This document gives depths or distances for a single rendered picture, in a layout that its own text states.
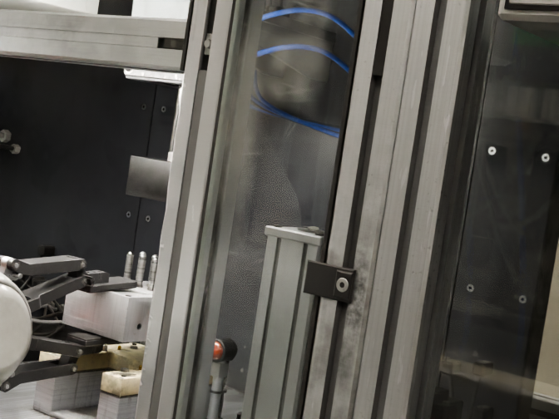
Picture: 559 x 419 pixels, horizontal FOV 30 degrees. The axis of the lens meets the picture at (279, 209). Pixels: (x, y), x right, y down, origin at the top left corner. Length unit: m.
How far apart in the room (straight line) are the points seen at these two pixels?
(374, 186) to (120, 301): 0.41
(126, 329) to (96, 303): 0.05
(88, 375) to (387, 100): 0.56
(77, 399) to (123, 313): 0.14
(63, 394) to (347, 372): 0.47
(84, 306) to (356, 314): 0.44
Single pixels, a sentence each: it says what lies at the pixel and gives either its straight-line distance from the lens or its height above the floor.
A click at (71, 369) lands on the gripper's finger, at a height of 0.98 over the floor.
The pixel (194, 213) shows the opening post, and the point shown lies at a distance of 0.89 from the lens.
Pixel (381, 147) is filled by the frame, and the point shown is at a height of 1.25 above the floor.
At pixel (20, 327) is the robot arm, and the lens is 0.78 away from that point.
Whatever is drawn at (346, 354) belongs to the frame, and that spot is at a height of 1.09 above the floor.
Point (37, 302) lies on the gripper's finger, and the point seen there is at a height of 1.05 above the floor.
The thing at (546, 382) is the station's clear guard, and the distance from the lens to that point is 0.75.
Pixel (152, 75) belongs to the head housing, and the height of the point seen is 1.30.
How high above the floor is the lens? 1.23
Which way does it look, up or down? 3 degrees down
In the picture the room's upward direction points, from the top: 8 degrees clockwise
